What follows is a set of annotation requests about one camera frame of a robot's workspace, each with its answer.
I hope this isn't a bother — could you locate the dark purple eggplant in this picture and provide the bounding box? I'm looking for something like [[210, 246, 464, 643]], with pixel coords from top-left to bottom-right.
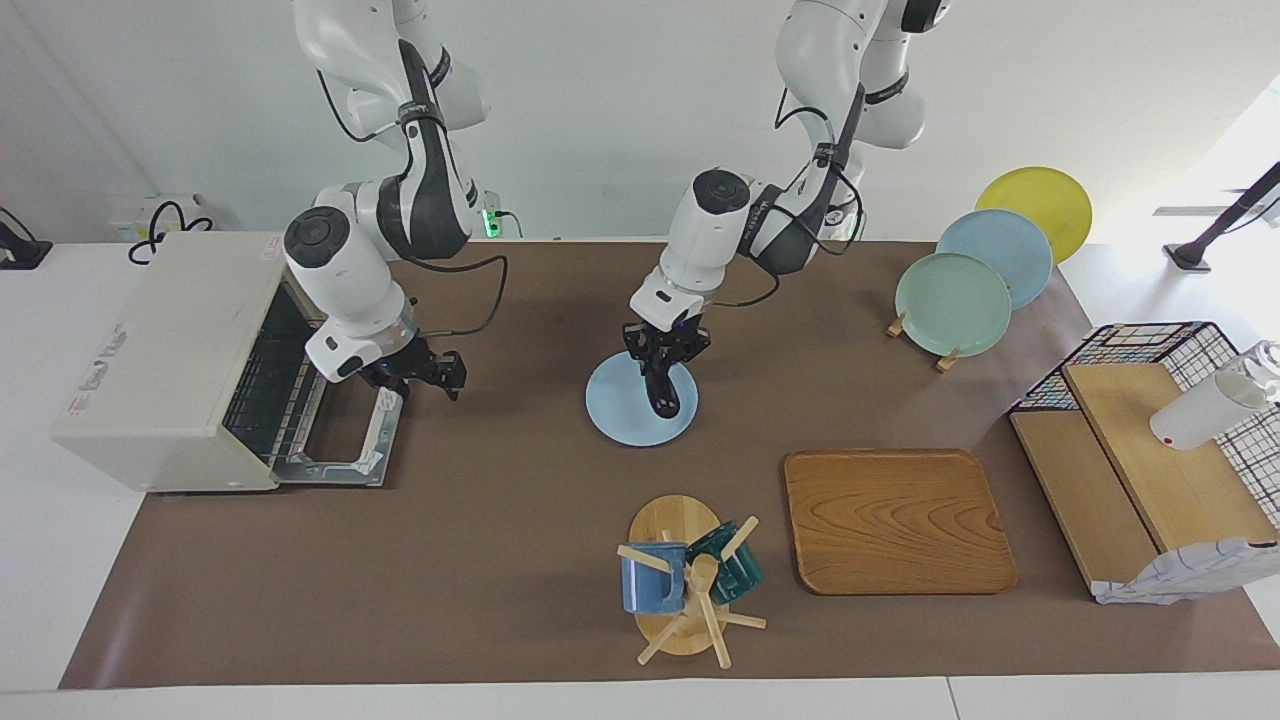
[[645, 352, 684, 420]]

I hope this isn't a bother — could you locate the light blue round plate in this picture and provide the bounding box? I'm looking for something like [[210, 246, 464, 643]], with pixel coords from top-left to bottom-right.
[[585, 352, 699, 448]]

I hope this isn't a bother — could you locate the glass toaster oven door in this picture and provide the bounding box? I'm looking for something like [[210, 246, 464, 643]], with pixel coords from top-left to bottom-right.
[[268, 385, 407, 489]]

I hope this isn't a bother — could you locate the cream toaster oven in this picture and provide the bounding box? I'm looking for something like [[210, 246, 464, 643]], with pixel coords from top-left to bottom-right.
[[52, 232, 333, 493]]

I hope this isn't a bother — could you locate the wooden mug tree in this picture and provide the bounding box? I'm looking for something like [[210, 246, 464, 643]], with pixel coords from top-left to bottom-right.
[[616, 494, 768, 669]]

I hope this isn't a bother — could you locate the brown table mat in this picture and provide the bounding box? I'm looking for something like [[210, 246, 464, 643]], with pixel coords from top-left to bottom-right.
[[58, 240, 1280, 691]]

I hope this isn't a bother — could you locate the dark green mug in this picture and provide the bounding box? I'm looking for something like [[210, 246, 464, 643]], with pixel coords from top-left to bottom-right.
[[686, 521, 765, 604]]

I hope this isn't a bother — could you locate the blue ceramic mug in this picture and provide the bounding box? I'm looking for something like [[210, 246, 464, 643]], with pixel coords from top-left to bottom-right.
[[621, 542, 689, 615]]

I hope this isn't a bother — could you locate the wooden serving tray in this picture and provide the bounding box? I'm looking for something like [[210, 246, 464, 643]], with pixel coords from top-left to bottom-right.
[[783, 448, 1019, 597]]

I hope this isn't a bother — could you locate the wooden plate rack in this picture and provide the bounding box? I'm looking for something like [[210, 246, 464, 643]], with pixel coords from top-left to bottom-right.
[[886, 312, 963, 373]]

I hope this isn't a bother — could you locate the mint green plate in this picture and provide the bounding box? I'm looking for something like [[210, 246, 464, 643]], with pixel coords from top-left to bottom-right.
[[894, 251, 1013, 358]]

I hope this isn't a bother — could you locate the white power strip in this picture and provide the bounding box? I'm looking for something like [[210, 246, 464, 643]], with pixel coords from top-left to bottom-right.
[[108, 193, 217, 246]]

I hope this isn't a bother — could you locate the pale blue racked plate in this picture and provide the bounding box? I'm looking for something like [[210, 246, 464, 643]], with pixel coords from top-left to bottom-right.
[[936, 208, 1054, 310]]

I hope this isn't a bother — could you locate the yellow plate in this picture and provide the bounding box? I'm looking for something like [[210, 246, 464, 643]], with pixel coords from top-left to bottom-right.
[[975, 166, 1093, 264]]

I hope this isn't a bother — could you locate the wooden step shelf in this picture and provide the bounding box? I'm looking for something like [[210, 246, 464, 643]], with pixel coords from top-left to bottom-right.
[[1010, 362, 1280, 591]]

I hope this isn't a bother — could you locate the white patterned cloth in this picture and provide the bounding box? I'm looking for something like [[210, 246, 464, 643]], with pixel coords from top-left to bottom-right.
[[1092, 537, 1280, 606]]

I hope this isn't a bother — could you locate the black angled stand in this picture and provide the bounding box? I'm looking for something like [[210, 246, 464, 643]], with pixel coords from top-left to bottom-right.
[[1164, 160, 1280, 273]]

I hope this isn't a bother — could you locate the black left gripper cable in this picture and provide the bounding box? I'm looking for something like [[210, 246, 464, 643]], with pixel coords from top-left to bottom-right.
[[712, 268, 783, 308]]

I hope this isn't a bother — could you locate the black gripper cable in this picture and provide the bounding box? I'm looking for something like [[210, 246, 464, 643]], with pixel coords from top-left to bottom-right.
[[712, 268, 783, 308], [400, 254, 510, 337]]

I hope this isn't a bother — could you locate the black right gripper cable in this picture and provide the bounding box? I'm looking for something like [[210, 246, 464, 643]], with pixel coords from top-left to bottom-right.
[[400, 254, 510, 337]]

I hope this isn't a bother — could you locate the metal oven wire rack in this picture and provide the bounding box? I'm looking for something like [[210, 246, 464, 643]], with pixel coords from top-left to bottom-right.
[[224, 288, 333, 467]]

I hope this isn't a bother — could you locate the black power strip cable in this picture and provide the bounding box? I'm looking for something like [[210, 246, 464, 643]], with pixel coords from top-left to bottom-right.
[[127, 200, 215, 266]]

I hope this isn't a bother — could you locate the black clamp mount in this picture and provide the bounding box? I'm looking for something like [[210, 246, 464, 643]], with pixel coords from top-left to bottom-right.
[[0, 205, 53, 271]]

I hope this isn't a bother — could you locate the black wire basket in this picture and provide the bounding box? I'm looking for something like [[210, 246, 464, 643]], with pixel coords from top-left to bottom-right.
[[1008, 321, 1280, 531]]

